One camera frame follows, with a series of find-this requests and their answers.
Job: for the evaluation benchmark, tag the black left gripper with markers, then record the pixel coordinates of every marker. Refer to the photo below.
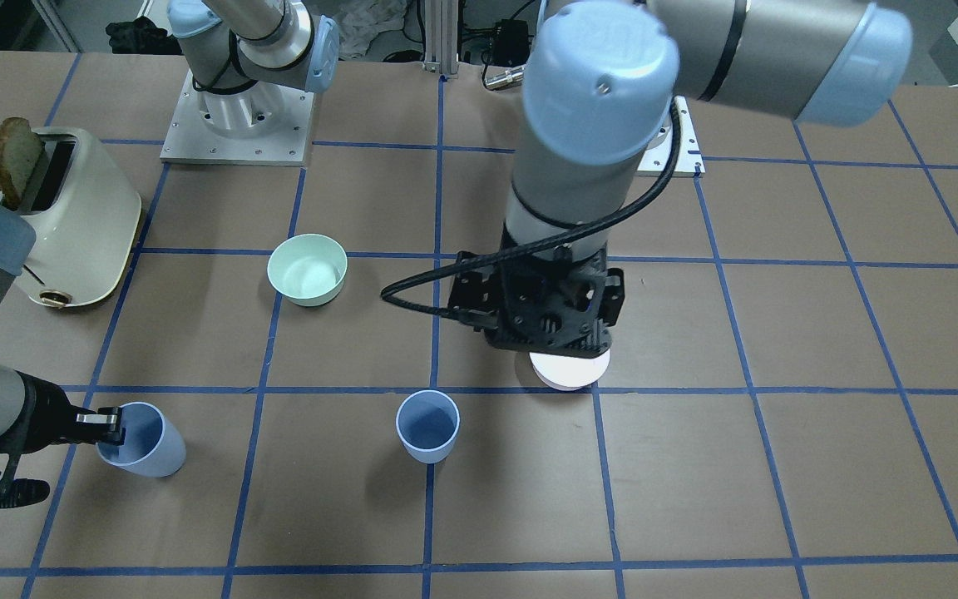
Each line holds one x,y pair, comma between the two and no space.
474,292

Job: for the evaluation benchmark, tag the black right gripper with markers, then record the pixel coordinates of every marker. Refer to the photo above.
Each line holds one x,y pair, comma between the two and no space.
40,405

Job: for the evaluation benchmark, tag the blue cup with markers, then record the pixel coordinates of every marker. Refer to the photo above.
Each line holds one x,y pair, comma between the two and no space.
427,423
152,446

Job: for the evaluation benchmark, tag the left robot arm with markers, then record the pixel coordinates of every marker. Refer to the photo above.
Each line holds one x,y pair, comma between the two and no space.
599,87

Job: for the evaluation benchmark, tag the cream toaster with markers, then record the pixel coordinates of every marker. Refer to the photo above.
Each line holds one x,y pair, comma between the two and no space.
84,212

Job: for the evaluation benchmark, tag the green bowl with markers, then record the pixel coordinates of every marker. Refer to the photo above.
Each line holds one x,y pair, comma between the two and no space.
308,269

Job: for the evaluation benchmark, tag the toast slice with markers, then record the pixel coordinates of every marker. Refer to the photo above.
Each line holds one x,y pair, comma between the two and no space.
21,148

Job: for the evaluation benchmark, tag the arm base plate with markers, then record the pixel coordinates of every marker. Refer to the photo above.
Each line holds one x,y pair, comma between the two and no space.
267,125
675,142

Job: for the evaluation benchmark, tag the aluminium frame post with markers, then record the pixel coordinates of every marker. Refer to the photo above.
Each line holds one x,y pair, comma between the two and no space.
441,33

